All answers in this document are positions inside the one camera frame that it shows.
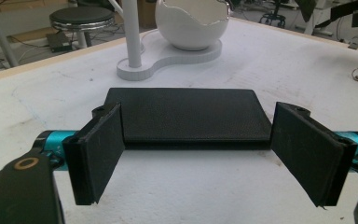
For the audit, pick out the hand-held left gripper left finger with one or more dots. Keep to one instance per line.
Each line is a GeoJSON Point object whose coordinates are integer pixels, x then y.
{"type": "Point", "coordinates": [101, 155]}

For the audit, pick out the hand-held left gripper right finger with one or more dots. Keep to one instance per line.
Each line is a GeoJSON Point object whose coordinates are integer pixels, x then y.
{"type": "Point", "coordinates": [307, 152]}

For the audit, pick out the black rectangular box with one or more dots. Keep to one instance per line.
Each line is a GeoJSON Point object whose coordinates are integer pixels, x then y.
{"type": "Point", "coordinates": [192, 116]}

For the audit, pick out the black office chair base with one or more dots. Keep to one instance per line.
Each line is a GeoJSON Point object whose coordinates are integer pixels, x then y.
{"type": "Point", "coordinates": [272, 17]}

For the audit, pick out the white stand with pole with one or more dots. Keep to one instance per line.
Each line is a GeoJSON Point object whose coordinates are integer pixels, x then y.
{"type": "Point", "coordinates": [167, 56]}

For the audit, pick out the black pedal box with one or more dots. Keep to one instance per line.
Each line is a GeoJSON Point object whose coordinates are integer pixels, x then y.
{"type": "Point", "coordinates": [59, 41]}

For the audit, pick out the black round stool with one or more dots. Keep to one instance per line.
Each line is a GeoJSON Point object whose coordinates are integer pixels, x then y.
{"type": "Point", "coordinates": [82, 21]}

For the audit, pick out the white eggshell-shaped bowl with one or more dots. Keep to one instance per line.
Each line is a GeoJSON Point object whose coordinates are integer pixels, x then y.
{"type": "Point", "coordinates": [192, 23]}

